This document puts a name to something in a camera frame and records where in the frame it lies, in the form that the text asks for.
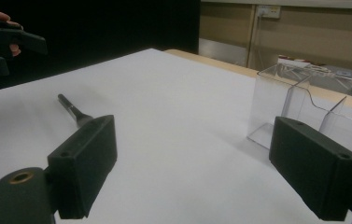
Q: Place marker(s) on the clear acrylic organizer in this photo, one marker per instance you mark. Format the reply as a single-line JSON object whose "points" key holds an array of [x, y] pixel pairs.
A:
{"points": [[268, 102]]}

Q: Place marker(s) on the white wall socket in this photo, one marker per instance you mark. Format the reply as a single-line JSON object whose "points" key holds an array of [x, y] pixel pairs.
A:
{"points": [[269, 11]]}

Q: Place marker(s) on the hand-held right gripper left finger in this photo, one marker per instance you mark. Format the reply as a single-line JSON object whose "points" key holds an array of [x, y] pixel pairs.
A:
{"points": [[83, 161]]}

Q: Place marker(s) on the black curtain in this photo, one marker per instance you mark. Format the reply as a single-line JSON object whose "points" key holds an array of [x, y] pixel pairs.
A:
{"points": [[102, 28]]}

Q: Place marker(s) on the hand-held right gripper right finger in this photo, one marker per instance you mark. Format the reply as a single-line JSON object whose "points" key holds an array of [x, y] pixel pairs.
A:
{"points": [[313, 165]]}

